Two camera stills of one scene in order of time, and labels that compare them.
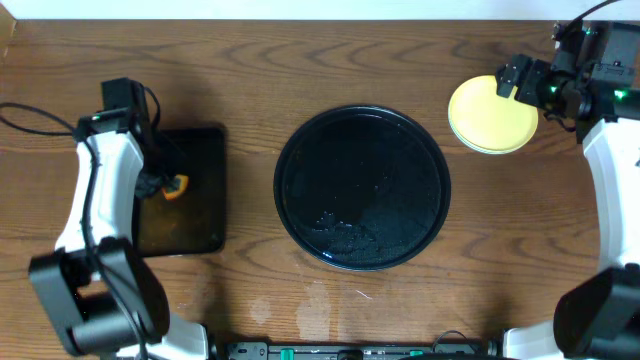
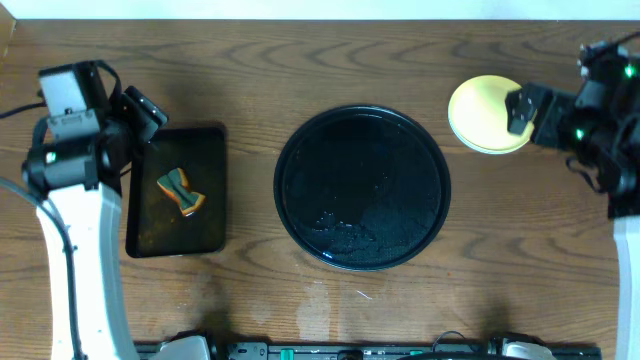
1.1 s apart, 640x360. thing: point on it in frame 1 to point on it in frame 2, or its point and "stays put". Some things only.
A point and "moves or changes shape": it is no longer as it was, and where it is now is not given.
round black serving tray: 362,187 stays put
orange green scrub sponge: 184,181 moves or changes shape
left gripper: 151,182 to 145,111
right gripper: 534,71 to 556,104
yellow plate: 488,122 stays put
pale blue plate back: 475,148 stays put
